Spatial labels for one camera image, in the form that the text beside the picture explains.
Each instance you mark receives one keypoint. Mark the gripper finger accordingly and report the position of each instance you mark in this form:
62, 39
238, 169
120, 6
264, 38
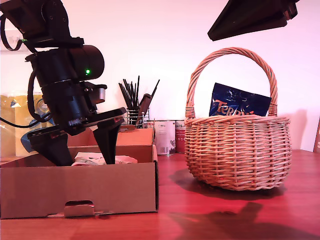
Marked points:
250, 20

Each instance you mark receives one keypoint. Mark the white egg bag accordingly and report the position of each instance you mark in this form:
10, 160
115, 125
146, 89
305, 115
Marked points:
85, 158

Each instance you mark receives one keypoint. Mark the yellow kitchen towel pack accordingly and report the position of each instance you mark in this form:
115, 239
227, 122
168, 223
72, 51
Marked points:
15, 140

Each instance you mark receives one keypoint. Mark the red tin can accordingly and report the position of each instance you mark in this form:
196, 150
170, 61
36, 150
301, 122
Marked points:
180, 137

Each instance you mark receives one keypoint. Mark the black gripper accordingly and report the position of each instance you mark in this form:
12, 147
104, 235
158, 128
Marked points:
67, 107

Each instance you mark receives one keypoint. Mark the woven wicker basket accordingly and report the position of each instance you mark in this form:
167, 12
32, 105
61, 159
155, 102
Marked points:
237, 155

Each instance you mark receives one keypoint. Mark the brown cardboard box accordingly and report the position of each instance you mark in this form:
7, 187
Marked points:
75, 190

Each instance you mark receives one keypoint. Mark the blue Terry's egg bag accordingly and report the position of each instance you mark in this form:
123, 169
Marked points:
237, 102

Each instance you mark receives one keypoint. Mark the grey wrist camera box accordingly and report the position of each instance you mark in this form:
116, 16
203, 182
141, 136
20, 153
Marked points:
100, 95

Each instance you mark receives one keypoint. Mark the black thin stick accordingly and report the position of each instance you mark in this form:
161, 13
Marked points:
128, 93
137, 92
124, 96
154, 88

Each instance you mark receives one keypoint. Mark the white tin can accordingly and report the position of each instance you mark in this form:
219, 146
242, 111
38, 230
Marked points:
150, 123
166, 137

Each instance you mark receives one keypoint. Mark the brown wooden board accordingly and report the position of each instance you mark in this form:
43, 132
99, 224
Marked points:
317, 135

